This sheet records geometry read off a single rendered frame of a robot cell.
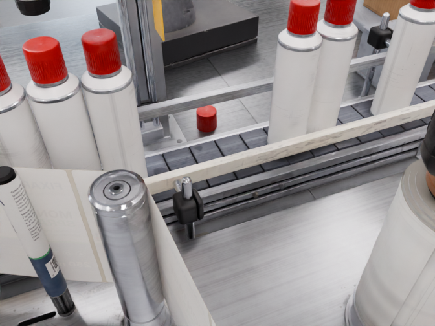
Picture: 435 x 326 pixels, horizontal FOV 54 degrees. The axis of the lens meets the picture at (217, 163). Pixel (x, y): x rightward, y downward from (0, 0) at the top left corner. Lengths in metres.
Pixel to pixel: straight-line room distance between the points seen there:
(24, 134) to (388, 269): 0.35
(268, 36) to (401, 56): 0.43
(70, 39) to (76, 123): 0.58
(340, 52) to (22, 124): 0.36
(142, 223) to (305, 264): 0.23
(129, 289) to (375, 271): 0.19
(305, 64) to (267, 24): 0.55
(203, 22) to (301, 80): 0.43
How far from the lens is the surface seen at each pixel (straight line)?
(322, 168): 0.62
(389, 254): 0.34
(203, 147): 0.60
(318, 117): 0.59
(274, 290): 0.46
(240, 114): 0.75
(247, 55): 0.92
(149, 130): 0.60
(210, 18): 0.94
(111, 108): 0.45
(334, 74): 0.56
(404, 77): 0.65
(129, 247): 0.31
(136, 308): 0.38
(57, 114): 0.45
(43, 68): 0.43
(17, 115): 0.45
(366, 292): 0.39
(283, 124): 0.56
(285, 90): 0.53
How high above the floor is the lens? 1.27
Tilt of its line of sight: 43 degrees down
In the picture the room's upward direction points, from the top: straight up
